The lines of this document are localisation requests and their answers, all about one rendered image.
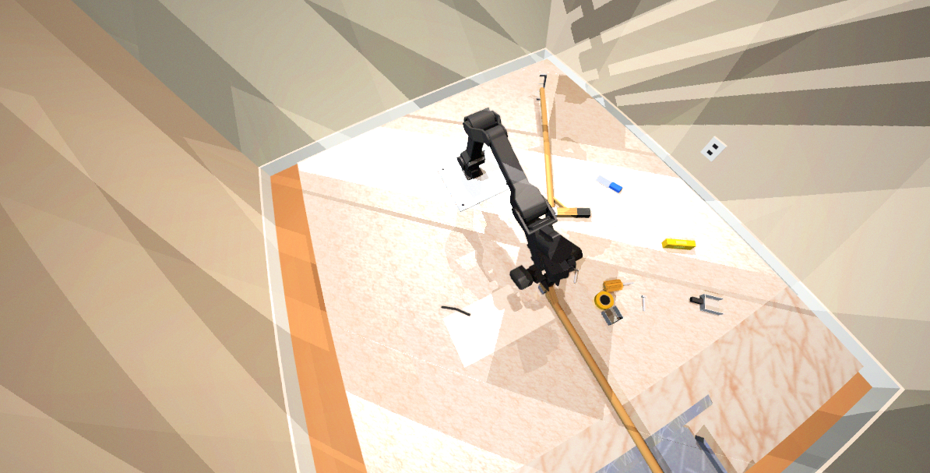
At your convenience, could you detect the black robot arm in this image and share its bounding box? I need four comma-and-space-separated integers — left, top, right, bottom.
456, 108, 576, 282

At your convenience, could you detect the yellow rectangular block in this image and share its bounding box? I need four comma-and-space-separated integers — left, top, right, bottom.
662, 238, 696, 250

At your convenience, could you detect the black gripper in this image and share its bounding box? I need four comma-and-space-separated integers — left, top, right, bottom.
510, 242, 583, 291

